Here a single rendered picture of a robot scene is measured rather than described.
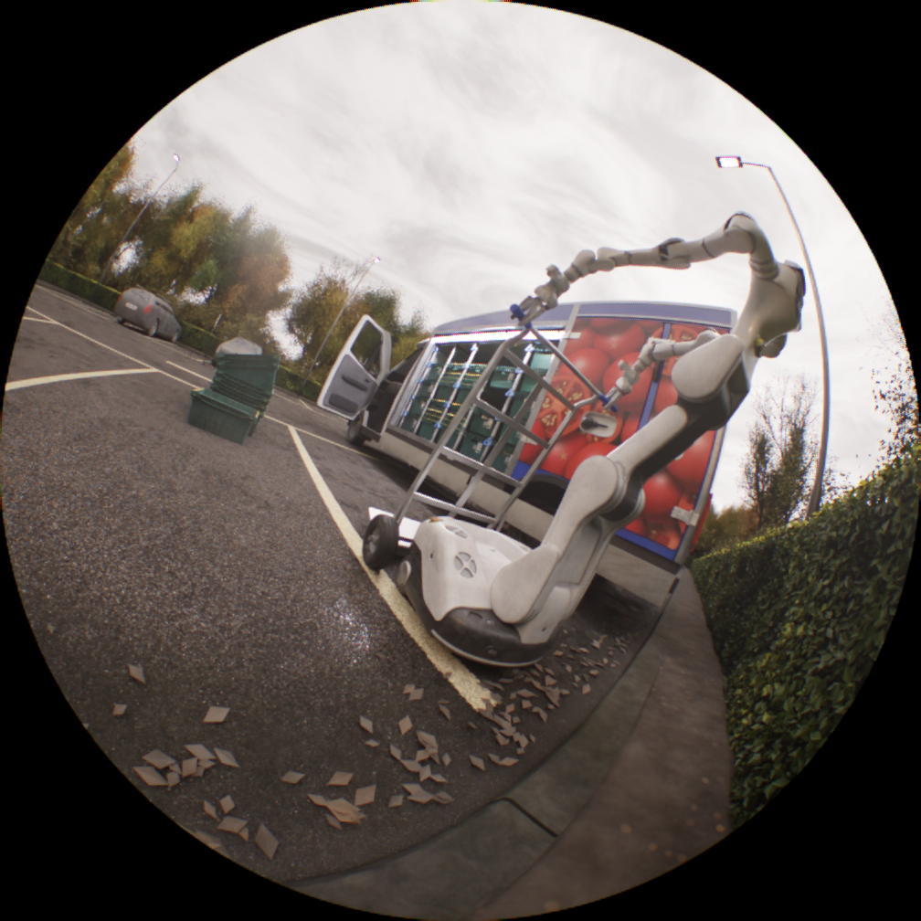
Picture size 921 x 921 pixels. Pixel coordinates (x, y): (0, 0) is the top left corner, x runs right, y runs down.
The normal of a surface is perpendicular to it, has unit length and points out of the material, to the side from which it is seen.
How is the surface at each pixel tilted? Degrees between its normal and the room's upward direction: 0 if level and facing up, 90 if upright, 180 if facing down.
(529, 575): 90
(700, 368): 90
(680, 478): 90
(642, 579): 90
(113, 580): 0
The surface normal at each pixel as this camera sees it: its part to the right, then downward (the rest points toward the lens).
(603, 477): -0.78, -0.37
